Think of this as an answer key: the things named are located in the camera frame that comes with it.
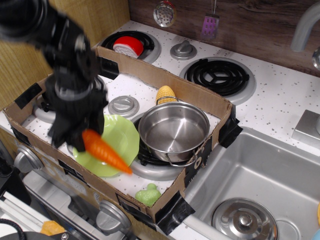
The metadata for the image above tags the light green plastic plate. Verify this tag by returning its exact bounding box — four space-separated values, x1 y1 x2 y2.
73 114 140 177

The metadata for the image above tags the orange toy carrot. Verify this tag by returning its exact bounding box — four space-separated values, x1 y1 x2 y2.
81 129 133 174

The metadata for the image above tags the grey faucet base block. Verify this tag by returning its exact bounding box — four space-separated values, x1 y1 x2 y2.
292 109 320 149

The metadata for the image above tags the grey stove knob centre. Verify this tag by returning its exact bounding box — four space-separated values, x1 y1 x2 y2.
108 95 140 118

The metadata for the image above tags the grey oven knob right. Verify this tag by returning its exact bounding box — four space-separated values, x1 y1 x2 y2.
95 200 131 235

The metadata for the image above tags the hanging silver strainer spoon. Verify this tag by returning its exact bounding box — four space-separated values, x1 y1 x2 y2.
153 0 177 28

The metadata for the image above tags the grey toy sink basin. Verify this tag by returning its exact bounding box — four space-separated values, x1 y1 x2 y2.
185 127 320 240

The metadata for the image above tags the grey oven knob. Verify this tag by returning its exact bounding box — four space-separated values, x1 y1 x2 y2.
13 144 44 174
95 200 131 235

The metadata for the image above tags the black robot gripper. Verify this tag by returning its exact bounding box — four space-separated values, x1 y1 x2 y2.
42 12 108 152

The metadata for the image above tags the grey stove knob back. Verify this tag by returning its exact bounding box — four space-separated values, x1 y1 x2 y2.
170 40 198 60

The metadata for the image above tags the red white toy cheese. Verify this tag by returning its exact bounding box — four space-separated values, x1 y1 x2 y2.
112 36 144 59

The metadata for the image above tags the black back left burner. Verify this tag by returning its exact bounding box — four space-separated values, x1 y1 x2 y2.
97 30 161 64

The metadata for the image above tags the hanging purple spatula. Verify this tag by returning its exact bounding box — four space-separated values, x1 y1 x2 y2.
200 0 220 40

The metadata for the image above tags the grey stove knob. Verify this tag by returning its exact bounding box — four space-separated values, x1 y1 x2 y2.
108 95 140 118
170 40 198 60

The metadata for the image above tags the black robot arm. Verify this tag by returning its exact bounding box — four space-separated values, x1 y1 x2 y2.
0 0 108 152

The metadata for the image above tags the grey oven knob left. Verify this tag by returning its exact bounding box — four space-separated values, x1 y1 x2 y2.
13 144 44 174

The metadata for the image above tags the black front right burner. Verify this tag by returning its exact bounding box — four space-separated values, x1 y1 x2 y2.
130 140 184 181

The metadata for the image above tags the grey toy faucet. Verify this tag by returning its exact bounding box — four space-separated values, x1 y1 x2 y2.
290 1 320 67

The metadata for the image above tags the yellow toy corn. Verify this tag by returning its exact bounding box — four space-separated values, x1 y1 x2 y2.
155 85 177 105

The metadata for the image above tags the yellow sponge object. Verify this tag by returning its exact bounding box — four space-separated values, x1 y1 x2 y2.
40 220 66 236

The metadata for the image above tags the green toy vegetable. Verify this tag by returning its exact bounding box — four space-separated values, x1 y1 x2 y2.
134 183 162 207

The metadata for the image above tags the black back right burner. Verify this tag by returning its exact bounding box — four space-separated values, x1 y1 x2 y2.
179 57 257 106

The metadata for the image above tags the stainless steel pot lid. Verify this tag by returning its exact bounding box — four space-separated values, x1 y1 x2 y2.
211 197 279 240

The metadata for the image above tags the brown cardboard fence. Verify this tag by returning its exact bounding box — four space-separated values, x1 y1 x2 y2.
3 47 241 238

